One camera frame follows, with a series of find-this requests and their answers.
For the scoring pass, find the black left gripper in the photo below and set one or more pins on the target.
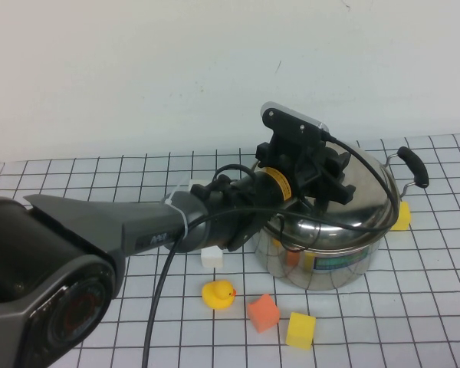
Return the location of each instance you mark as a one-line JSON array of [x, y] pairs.
[[299, 165]]

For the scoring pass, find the white power adapter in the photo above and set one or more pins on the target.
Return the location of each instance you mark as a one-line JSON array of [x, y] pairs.
[[197, 184]]

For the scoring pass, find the white foam cube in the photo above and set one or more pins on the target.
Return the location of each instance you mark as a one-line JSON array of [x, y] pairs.
[[212, 260]]

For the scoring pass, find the steel lid with black knob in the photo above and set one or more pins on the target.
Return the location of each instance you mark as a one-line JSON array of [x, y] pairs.
[[360, 207]]

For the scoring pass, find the yellow foam cube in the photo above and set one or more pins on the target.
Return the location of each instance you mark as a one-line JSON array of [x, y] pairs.
[[403, 216], [299, 330]]

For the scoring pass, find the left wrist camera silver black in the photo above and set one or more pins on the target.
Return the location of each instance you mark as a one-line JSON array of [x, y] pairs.
[[291, 122]]

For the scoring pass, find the yellow rubber duck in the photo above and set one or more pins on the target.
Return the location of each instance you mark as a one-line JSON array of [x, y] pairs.
[[215, 295]]

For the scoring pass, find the orange foam cube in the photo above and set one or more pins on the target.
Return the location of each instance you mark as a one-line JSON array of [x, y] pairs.
[[262, 313]]

